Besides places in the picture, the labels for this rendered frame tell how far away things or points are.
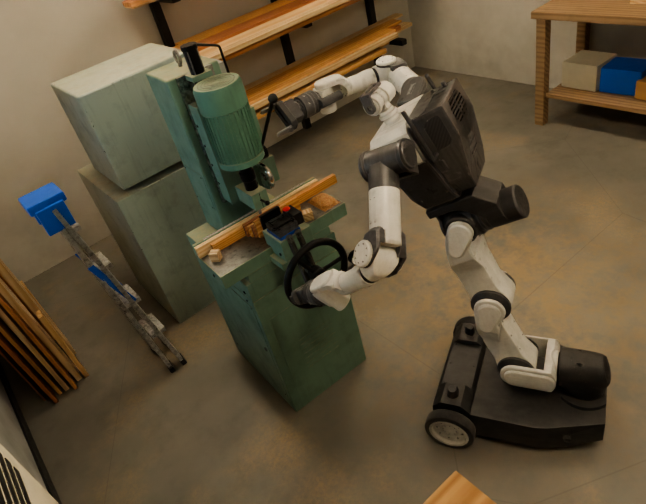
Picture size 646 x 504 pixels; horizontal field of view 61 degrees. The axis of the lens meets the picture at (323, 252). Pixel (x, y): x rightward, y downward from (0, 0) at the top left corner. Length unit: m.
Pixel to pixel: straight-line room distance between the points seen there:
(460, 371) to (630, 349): 0.81
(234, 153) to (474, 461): 1.53
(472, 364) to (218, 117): 1.45
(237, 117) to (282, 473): 1.49
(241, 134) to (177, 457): 1.54
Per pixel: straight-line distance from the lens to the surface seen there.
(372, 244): 1.49
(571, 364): 2.29
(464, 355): 2.50
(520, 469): 2.42
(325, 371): 2.65
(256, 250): 2.12
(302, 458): 2.54
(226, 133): 1.98
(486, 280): 2.02
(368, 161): 1.59
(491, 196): 1.82
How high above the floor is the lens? 2.08
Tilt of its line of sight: 36 degrees down
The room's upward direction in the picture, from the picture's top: 15 degrees counter-clockwise
